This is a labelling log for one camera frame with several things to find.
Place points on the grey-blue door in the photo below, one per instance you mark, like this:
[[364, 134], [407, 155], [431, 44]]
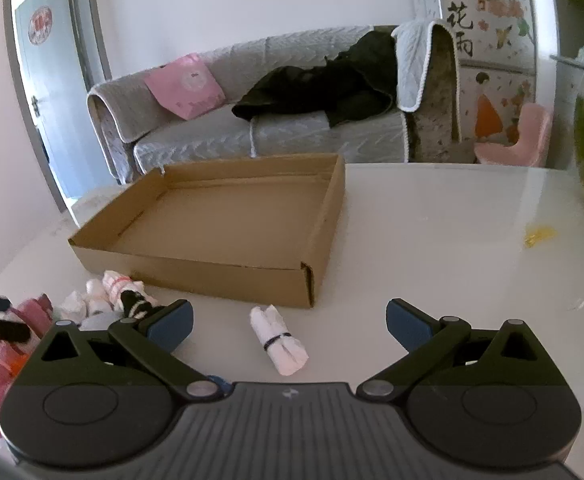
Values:
[[57, 85]]

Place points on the grey sofa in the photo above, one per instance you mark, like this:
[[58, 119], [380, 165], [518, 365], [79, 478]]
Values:
[[197, 145]]

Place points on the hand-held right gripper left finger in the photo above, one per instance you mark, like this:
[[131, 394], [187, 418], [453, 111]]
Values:
[[172, 325]]

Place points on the pink fuzzy sock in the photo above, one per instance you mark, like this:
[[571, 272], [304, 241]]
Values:
[[34, 312]]

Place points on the light blue sock bundle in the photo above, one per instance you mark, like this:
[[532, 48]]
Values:
[[99, 321]]

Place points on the black clothing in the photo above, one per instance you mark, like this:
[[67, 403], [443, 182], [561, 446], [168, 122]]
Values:
[[322, 85]]

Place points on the red round door decoration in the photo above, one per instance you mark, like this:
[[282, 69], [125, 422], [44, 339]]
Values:
[[40, 25]]

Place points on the orange sock bundle green tie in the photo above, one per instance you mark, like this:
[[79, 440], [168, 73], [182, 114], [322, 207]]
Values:
[[18, 360]]

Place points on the brown cardboard box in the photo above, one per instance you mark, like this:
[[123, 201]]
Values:
[[222, 220]]

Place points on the pink cushion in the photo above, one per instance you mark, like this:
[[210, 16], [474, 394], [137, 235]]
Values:
[[184, 85]]

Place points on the white sock roll black band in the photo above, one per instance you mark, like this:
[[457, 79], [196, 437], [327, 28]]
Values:
[[282, 345]]

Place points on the pink chair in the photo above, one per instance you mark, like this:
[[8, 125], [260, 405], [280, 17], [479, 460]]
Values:
[[522, 145]]

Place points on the white desktop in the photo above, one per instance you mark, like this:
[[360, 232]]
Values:
[[447, 240]]

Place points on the white sock blue trim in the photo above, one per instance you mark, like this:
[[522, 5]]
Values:
[[74, 304]]

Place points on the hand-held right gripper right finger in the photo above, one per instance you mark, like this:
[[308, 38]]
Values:
[[407, 327]]

